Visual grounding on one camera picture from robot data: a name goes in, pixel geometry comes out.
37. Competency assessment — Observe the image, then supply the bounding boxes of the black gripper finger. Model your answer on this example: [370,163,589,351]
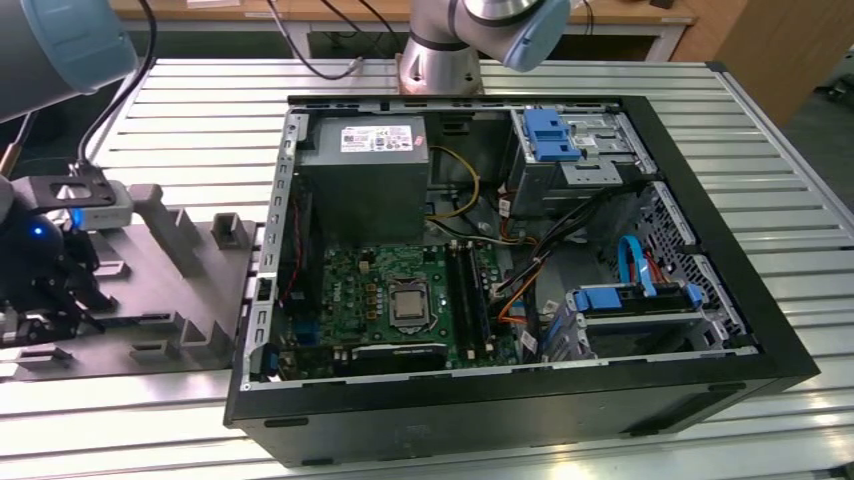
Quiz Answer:
[0,279,88,349]
[56,234,112,310]

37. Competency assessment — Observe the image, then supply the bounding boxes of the black RAM slot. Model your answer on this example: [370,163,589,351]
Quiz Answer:
[445,242,477,359]

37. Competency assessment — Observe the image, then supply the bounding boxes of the grey parts rack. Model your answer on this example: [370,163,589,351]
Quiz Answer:
[0,183,266,385]

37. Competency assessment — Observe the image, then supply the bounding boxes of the green motherboard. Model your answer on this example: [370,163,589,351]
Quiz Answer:
[276,242,529,379]

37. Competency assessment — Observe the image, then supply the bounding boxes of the grey power supply unit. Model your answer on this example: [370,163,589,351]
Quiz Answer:
[296,115,433,246]

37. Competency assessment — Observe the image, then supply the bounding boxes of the silver CPU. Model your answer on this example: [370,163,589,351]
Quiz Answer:
[389,288,433,324]

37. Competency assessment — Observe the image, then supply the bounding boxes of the black graphics card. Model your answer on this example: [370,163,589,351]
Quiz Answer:
[350,341,449,374]

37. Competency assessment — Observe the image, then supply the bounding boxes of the wooden desk white legs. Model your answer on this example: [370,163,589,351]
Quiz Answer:
[110,0,697,61]

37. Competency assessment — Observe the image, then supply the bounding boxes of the black PC case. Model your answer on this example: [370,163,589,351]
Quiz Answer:
[223,93,821,469]

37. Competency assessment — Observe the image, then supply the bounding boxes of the blue plastic drive latch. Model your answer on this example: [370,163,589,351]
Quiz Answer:
[523,108,581,164]

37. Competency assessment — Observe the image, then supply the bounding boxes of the hard disk in blue carrier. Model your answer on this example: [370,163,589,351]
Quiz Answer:
[573,282,706,316]

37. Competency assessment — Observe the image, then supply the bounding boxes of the metal drive cage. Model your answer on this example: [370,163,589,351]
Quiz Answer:
[510,107,659,216]

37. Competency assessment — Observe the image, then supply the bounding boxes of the metal disk bay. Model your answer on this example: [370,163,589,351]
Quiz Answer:
[563,287,762,364]

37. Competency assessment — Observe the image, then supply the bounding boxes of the wooden cabinet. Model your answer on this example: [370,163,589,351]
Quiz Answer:
[670,0,854,130]

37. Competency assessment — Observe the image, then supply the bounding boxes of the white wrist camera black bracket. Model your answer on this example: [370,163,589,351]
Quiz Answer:
[12,174,136,232]

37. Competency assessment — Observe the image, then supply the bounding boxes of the thick black camera cable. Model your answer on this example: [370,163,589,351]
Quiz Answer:
[70,0,160,176]

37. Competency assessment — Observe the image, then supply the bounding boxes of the CPU socket metal frame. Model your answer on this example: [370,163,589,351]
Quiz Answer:
[383,276,439,335]

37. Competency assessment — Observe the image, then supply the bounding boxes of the yellow wire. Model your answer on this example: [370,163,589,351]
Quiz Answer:
[426,144,482,219]

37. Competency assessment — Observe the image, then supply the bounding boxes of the orange wire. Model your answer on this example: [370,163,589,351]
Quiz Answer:
[498,284,535,326]

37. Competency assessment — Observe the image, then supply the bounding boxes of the black wire bundle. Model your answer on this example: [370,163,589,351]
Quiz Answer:
[493,184,653,301]

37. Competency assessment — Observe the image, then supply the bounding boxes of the blue flat data wire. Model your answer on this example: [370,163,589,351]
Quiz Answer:
[617,233,659,299]

